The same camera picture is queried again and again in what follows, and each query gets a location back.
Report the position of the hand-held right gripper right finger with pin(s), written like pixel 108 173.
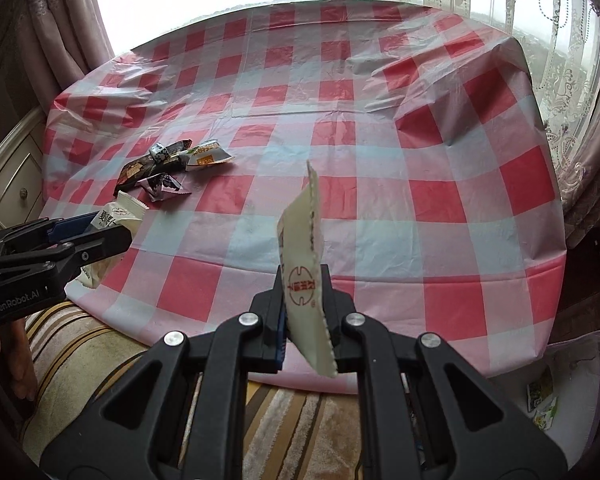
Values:
pixel 330 305

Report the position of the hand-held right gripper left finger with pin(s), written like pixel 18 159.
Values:
pixel 280 340

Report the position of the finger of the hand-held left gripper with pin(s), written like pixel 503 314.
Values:
pixel 95 250
pixel 55 230

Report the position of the cream snack packet dark print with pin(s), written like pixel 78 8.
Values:
pixel 112 215

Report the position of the cream snack packet red logo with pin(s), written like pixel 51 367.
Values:
pixel 302 260

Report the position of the green white snack packet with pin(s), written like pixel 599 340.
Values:
pixel 546 416

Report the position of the white box with purple rim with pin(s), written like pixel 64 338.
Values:
pixel 580 375

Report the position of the person's left hand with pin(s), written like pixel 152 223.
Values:
pixel 12 360

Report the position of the white drawer cabinet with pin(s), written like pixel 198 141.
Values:
pixel 15 175

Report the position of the brown snack packet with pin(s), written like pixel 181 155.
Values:
pixel 132 172

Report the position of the dark purple snack packet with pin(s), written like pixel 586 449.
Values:
pixel 162 187

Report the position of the small black white snack packet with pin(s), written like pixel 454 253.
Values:
pixel 160 152

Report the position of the white orange snack packet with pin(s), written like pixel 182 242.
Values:
pixel 207 155

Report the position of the red white checked tablecloth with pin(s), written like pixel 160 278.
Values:
pixel 380 160

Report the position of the pink embroidered curtain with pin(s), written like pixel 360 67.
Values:
pixel 55 35
pixel 587 185

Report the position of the white lace curtain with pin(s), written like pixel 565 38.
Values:
pixel 530 20

